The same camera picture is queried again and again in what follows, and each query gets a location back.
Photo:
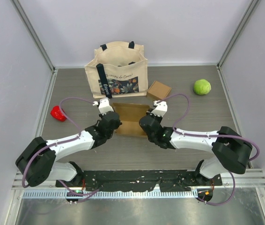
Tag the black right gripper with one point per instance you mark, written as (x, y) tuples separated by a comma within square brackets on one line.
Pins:
[(159, 117)]

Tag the green cabbage ball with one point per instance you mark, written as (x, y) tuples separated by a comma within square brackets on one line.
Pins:
[(202, 87)]

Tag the spare brown cardboard box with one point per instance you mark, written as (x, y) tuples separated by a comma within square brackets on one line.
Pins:
[(130, 114)]

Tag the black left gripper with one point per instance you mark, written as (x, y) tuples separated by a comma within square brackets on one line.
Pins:
[(118, 123)]

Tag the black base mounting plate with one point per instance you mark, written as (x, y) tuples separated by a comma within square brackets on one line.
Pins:
[(140, 180)]

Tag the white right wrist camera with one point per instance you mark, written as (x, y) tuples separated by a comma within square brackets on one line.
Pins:
[(160, 109)]

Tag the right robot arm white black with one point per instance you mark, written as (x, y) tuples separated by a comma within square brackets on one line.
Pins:
[(231, 152)]

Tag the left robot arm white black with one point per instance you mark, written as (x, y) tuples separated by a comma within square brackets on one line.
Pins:
[(39, 162)]

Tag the slotted cable duct strip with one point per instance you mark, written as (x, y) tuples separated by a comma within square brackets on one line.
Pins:
[(61, 193)]

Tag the red bell pepper toy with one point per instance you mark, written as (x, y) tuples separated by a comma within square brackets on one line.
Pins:
[(57, 114)]

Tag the beige canvas tote bag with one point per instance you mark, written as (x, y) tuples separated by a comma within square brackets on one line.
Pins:
[(118, 69)]

